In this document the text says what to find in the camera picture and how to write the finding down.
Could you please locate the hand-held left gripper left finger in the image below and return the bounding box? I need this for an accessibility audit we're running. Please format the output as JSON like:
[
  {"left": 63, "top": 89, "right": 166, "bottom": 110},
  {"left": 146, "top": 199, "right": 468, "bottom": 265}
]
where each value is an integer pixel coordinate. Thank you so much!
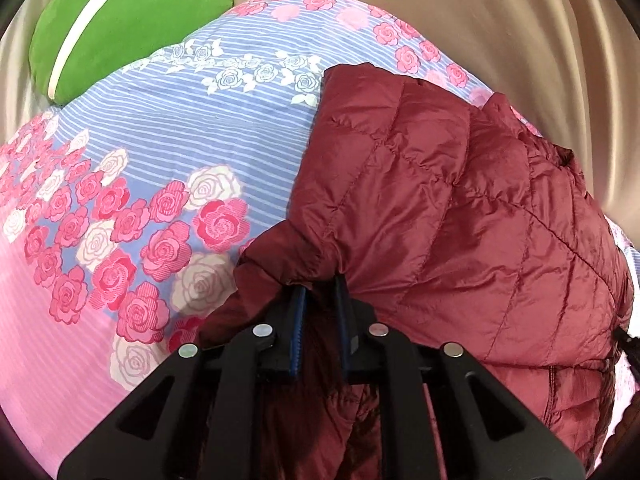
[{"left": 57, "top": 285, "right": 307, "bottom": 480}]

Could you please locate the pink blue rose-print blanket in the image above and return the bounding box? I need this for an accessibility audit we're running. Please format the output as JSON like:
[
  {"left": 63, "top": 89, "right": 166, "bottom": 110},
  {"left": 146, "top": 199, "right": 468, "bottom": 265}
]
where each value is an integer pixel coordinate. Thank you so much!
[{"left": 0, "top": 0, "right": 640, "bottom": 466}]

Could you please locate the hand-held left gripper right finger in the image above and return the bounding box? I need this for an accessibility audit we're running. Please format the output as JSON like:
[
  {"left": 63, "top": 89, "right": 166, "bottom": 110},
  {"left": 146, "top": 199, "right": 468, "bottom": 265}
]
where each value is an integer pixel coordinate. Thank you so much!
[{"left": 334, "top": 276, "right": 587, "bottom": 480}]

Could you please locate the green plush pillow white stripe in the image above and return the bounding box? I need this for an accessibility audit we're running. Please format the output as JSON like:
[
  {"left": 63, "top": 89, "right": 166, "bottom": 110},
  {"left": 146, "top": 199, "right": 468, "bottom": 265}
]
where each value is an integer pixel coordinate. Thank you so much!
[{"left": 28, "top": 0, "right": 236, "bottom": 107}]

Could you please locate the maroon quilted puffer jacket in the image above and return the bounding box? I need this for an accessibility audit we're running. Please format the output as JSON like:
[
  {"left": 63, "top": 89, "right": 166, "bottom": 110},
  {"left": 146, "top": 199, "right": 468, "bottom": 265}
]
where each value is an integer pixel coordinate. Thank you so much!
[{"left": 197, "top": 62, "right": 636, "bottom": 480}]

